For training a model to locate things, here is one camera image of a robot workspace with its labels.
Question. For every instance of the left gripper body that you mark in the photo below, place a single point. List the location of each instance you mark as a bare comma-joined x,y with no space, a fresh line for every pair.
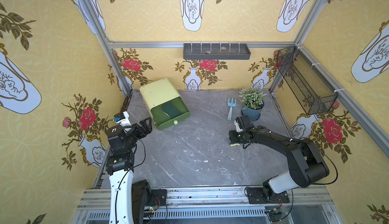
139,129

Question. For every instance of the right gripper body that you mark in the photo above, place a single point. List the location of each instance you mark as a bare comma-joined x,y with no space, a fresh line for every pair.
241,136

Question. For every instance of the green drawer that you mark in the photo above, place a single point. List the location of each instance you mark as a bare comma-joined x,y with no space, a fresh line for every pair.
163,122

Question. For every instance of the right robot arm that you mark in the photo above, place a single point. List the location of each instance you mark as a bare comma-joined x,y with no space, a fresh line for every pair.
306,165

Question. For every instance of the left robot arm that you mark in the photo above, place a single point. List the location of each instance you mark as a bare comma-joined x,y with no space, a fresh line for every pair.
120,168

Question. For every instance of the light green drawer cabinet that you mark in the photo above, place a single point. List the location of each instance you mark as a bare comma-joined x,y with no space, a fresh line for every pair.
157,93

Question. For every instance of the blue plant pot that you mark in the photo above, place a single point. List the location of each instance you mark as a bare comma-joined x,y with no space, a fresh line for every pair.
252,109

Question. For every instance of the light blue garden fork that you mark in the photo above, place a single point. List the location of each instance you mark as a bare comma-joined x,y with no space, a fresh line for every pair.
232,102

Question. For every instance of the artificial green plant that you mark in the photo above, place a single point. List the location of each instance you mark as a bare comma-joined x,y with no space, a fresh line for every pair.
252,98

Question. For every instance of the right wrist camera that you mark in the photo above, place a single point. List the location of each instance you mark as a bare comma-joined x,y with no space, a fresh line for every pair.
238,127

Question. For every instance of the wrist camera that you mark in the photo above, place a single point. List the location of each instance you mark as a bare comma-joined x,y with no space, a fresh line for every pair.
238,127
122,119

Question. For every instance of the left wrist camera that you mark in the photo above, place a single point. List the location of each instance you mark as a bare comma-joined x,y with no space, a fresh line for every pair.
122,119

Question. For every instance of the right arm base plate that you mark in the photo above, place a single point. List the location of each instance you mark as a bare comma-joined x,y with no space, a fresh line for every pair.
265,196

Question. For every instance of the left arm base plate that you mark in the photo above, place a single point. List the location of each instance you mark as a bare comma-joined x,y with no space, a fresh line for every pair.
157,197

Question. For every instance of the black wire mesh basket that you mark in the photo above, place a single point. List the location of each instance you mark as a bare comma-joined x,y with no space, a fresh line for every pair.
311,89

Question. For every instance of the grey wall shelf tray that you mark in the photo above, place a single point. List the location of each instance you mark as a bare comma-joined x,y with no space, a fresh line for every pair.
216,51

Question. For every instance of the aluminium mounting rail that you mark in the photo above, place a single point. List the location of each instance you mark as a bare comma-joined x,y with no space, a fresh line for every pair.
311,205

